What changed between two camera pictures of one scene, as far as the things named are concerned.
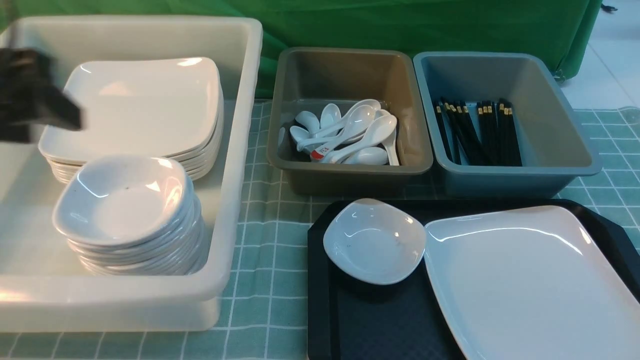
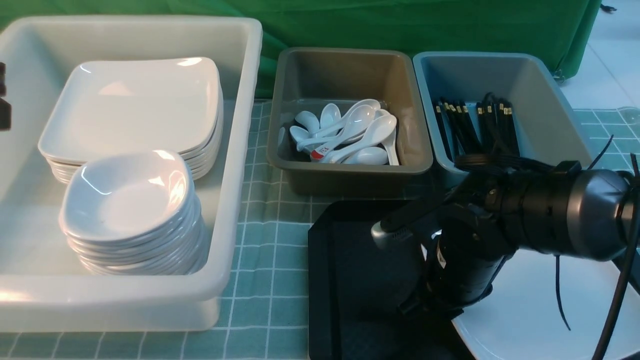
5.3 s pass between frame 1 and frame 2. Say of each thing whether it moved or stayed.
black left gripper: moved
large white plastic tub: stayed
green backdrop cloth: stayed
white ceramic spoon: stayed
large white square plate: stayed
